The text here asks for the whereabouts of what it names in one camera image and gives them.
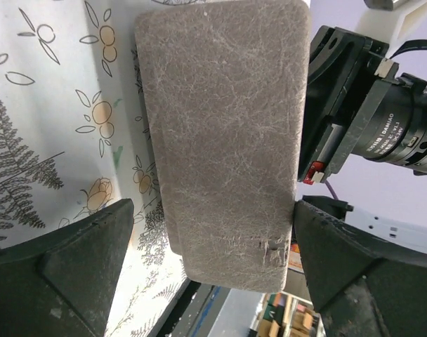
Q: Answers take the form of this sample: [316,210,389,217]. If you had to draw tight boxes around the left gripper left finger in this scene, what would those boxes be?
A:
[0,199,134,336]

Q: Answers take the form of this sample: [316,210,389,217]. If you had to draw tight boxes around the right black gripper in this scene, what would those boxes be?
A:
[298,25,399,185]

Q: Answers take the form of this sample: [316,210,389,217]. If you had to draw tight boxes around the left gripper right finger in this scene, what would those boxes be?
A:
[294,199,427,336]

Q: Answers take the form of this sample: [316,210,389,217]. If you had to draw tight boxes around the brown glasses case green lining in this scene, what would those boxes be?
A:
[135,1,310,293]

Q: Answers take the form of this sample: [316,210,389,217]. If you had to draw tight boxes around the floral table mat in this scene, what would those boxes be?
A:
[0,1,185,336]

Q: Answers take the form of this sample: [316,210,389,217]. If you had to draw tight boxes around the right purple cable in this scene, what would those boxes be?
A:
[324,179,339,201]

